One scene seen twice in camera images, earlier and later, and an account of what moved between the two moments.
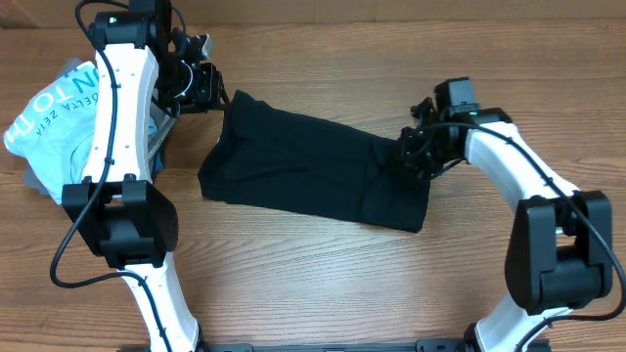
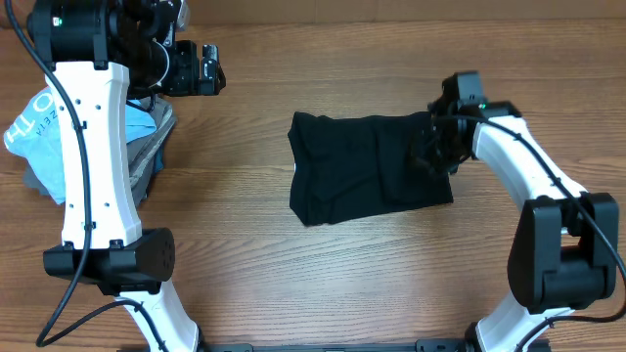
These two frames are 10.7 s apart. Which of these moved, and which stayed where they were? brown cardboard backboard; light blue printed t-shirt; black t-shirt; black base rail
Moved: black t-shirt
Stayed: brown cardboard backboard; black base rail; light blue printed t-shirt
